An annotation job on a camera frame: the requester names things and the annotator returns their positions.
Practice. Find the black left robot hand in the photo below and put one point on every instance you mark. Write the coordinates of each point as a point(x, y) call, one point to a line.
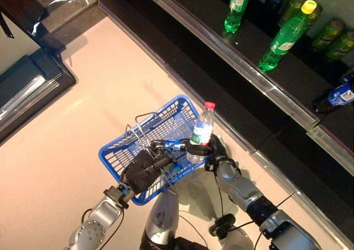
point(138, 172)

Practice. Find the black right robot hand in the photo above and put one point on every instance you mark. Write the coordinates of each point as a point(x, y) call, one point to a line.
point(218, 150)

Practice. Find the clear water bottle red cap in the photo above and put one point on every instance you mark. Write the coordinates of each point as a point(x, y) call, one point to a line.
point(202, 134)

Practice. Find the blue plastic shopping basket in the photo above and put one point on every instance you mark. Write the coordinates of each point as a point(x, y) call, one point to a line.
point(168, 122)

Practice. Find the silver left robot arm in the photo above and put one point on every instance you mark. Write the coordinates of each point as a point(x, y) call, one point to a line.
point(94, 228)

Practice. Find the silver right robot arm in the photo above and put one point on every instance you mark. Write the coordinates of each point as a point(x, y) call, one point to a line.
point(243, 189)

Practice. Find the black base shelf board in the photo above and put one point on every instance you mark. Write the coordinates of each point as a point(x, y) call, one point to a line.
point(221, 89)

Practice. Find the black robot waist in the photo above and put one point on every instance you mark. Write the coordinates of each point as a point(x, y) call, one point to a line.
point(188, 244)

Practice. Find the silver right robot leg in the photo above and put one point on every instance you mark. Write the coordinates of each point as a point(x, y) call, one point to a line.
point(235, 239)

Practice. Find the black drinks shelf board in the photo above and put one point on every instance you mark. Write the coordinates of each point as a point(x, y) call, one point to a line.
point(262, 34)

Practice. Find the green soda bottle yellow cap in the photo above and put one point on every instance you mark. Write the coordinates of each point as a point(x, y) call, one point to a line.
point(238, 6)
point(285, 39)

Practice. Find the black low shelf unit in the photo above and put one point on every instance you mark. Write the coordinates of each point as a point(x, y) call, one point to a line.
point(27, 75)

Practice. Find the blue cookie box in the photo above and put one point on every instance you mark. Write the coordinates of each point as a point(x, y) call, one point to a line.
point(348, 77)

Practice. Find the glossy brown cabinet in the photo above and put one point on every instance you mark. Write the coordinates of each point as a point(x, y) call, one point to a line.
point(63, 15)

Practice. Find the black metal bracket strip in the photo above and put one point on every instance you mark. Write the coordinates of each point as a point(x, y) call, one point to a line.
point(6, 26)

